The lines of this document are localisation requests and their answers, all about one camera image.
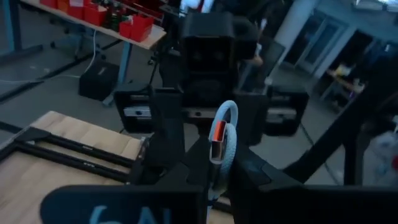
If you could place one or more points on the wooden workbench with blue legs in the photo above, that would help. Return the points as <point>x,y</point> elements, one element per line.
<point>152,40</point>

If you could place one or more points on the person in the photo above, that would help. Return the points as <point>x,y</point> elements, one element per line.
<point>192,5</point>

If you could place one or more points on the glass door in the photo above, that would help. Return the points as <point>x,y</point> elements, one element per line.
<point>320,46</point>

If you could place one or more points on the black box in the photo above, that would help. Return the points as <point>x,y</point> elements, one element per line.
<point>99,81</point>

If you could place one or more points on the black rig frame strut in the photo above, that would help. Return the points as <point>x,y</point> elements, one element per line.
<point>342,130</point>

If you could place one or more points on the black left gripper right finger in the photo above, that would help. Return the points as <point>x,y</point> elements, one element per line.
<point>311,205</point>

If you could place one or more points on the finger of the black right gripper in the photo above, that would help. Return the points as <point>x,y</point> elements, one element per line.
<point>166,130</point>
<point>252,118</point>

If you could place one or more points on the black table frame rail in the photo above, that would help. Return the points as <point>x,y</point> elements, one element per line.
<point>87,148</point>
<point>71,163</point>

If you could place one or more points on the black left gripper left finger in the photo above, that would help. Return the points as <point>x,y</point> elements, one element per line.
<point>124,205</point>

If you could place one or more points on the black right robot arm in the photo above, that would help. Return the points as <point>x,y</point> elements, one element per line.
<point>245,37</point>

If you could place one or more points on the red plastic bin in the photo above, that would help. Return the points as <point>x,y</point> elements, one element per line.
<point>75,11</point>
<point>125,30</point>
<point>143,28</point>
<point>94,15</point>
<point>48,3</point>

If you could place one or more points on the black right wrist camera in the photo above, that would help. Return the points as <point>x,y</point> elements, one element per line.
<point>208,40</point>

